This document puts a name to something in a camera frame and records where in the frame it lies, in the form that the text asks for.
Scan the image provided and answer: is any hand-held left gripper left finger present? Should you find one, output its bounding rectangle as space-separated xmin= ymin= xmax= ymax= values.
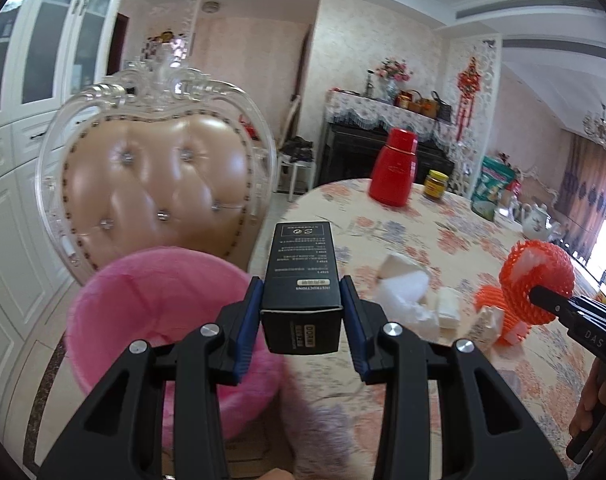
xmin=37 ymin=276 xmax=265 ymax=480

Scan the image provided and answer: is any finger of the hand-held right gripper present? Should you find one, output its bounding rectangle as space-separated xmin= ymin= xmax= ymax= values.
xmin=527 ymin=284 xmax=584 ymax=317

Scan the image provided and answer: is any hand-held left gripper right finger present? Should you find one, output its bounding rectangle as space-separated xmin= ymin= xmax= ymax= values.
xmin=340 ymin=275 xmax=569 ymax=480

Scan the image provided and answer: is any orange foam fruit net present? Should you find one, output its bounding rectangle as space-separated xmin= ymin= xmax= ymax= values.
xmin=474 ymin=240 xmax=575 ymax=347

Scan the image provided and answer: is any white foam sheet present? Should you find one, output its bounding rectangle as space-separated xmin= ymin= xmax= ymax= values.
xmin=380 ymin=267 xmax=434 ymax=333

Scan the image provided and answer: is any black cardboard box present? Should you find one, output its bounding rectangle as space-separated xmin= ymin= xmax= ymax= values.
xmin=259 ymin=220 xmax=345 ymax=357

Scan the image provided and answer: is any white tissue pack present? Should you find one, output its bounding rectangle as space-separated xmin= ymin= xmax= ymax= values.
xmin=377 ymin=252 xmax=430 ymax=282

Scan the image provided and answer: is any pink trash bin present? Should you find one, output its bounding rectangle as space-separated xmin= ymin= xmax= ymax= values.
xmin=65 ymin=246 xmax=286 ymax=443

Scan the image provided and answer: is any person's right hand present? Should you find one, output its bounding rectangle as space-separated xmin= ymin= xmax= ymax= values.
xmin=568 ymin=375 xmax=603 ymax=438

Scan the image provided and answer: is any white floral teapot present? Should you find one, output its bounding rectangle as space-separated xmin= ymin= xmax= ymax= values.
xmin=520 ymin=203 xmax=561 ymax=241

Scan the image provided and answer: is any floral tablecloth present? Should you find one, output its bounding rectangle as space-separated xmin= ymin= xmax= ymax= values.
xmin=245 ymin=180 xmax=606 ymax=480

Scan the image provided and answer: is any small white paper packet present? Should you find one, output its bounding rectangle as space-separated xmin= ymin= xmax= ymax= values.
xmin=435 ymin=287 xmax=463 ymax=330

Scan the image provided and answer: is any pinkish grey fuzzy cloth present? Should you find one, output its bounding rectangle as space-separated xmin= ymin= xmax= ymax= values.
xmin=278 ymin=360 xmax=364 ymax=461

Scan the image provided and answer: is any ornate white sofa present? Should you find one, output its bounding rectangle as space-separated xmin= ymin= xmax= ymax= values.
xmin=513 ymin=167 xmax=559 ymax=206

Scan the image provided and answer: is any patterned brown curtain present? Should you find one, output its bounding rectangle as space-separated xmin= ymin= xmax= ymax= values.
xmin=553 ymin=132 xmax=606 ymax=261

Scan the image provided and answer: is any green snack bag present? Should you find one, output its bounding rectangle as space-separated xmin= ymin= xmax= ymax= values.
xmin=470 ymin=156 xmax=516 ymax=221

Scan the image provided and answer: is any white upholstered stool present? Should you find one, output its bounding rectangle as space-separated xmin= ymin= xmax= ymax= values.
xmin=278 ymin=152 xmax=316 ymax=196

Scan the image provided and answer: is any red thermos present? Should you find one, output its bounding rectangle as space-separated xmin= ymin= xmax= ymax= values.
xmin=368 ymin=127 xmax=419 ymax=208

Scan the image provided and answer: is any yellow lid jar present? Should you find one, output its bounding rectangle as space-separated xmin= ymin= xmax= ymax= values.
xmin=424 ymin=170 xmax=449 ymax=201

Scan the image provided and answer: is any dark upright piano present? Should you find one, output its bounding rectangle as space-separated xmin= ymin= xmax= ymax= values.
xmin=315 ymin=122 xmax=456 ymax=196

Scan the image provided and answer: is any ornate tufted leather chair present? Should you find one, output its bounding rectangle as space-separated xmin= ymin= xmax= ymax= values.
xmin=35 ymin=57 xmax=279 ymax=273

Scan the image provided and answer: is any crystal chandelier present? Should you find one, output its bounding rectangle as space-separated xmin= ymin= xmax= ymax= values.
xmin=582 ymin=105 xmax=606 ymax=151

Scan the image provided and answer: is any floral lace piano cover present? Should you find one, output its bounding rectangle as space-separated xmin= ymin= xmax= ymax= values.
xmin=324 ymin=89 xmax=476 ymax=156

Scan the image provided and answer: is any dark handbag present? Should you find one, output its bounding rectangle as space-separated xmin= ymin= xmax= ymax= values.
xmin=430 ymin=91 xmax=454 ymax=122

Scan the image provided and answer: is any pink flower bouquet vase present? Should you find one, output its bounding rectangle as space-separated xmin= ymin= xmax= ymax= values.
xmin=375 ymin=57 xmax=414 ymax=101

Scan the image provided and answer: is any ceiling air vent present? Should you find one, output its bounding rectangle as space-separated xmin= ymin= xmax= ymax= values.
xmin=503 ymin=35 xmax=606 ymax=53

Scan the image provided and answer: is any white glass door cabinet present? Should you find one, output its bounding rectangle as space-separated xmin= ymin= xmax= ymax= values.
xmin=0 ymin=0 xmax=136 ymax=411

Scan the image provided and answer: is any dark wooden door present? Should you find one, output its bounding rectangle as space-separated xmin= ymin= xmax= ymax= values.
xmin=108 ymin=15 xmax=131 ymax=76

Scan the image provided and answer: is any red knot wall hanging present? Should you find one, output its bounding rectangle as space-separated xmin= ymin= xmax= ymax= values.
xmin=456 ymin=57 xmax=484 ymax=138

